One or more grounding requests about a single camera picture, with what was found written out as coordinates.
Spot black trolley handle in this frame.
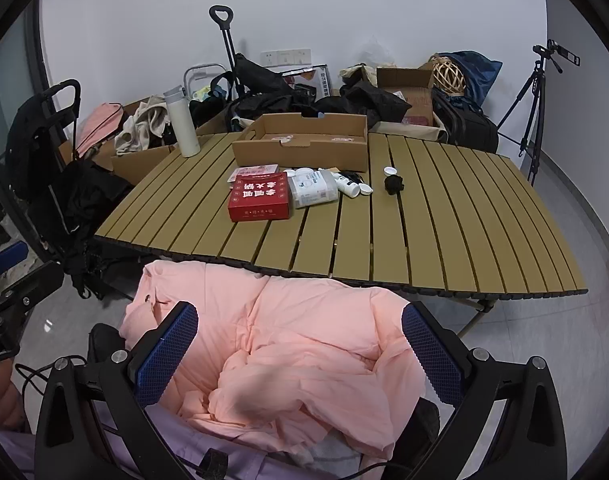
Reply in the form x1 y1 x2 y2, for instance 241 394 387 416
208 5 245 101

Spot black suitcase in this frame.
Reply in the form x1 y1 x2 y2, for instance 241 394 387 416
431 87 500 153

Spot white wet wipes pack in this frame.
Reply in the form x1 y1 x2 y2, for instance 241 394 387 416
287 169 340 209

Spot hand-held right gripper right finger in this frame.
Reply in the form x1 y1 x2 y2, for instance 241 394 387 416
401 301 567 480

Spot beige tote bag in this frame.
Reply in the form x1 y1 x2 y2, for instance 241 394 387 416
340 62 380 86

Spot woven rattan ball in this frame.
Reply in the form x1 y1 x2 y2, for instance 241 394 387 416
431 56 466 96

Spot black fabric bag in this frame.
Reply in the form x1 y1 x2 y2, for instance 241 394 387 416
232 52 295 101

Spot shallow cardboard tray box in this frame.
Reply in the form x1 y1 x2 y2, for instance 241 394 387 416
232 113 369 173

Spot open cardboard box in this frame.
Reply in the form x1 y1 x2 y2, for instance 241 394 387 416
92 100 225 186

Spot glass door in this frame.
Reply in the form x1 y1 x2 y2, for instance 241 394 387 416
0 0 50 261

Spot beige flat bag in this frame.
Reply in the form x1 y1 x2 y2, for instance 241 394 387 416
369 120 450 143

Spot white paper label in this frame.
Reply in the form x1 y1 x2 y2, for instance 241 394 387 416
264 132 305 147

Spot tall brown cardboard box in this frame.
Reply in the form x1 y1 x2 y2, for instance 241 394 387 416
375 66 450 128

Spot black tripod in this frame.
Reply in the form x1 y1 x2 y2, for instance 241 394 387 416
497 57 547 188

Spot black folding cart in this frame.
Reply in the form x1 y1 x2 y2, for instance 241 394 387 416
4 79 135 301

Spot white folding frame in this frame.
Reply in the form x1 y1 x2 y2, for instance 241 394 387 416
183 63 230 98

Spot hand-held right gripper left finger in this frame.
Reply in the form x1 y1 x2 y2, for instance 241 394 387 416
34 301 200 480

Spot black jacket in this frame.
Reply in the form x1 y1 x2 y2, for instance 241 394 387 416
314 82 412 123

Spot pink padded jacket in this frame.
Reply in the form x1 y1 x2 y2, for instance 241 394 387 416
119 260 427 471

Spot beige clothes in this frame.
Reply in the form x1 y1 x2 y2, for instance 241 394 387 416
115 100 171 156

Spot lilac cloth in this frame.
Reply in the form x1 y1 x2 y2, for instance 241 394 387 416
0 400 365 480

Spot white thermos bottle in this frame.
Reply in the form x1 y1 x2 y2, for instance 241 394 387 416
163 85 201 157

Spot printed product box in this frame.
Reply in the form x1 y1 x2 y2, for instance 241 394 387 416
282 63 330 98

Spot pink packet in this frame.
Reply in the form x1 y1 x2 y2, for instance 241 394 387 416
228 162 281 183

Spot white squeeze tube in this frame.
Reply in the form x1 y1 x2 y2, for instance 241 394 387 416
331 171 361 198

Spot clear plastic bag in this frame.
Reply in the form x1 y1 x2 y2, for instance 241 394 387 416
357 35 397 68

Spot pink bag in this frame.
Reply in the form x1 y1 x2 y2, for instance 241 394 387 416
77 102 125 158

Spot black bag pile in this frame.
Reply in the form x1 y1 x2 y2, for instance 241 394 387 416
189 92 310 131

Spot person's left hand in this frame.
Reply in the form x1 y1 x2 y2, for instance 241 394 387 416
0 360 26 432

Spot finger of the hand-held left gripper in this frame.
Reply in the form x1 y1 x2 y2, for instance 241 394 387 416
0 240 65 318

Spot red cardboard box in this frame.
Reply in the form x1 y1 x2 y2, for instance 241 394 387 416
228 171 295 222

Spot blue bag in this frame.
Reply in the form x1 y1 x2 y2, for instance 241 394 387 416
441 50 503 111

